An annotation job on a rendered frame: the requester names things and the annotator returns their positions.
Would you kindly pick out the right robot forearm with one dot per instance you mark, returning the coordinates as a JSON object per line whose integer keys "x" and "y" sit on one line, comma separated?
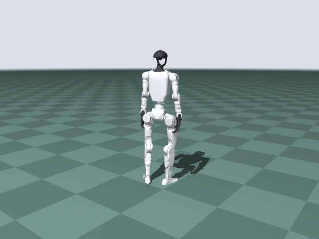
{"x": 177, "y": 105}

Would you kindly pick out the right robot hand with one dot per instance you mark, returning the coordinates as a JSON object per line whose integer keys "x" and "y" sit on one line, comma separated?
{"x": 177, "y": 123}

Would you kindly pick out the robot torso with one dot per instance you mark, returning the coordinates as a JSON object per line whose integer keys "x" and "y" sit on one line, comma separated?
{"x": 159, "y": 90}

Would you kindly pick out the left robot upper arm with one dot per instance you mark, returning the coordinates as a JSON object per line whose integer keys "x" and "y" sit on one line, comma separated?
{"x": 145, "y": 84}

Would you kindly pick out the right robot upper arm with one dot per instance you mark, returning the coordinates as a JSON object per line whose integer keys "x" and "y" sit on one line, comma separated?
{"x": 174, "y": 83}

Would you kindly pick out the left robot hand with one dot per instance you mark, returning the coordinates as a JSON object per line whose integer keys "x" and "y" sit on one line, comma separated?
{"x": 142, "y": 122}

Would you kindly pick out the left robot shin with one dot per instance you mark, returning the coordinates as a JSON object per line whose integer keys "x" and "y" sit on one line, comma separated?
{"x": 147, "y": 160}

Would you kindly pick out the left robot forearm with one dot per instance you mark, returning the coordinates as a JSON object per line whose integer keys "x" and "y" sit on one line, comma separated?
{"x": 144, "y": 103}

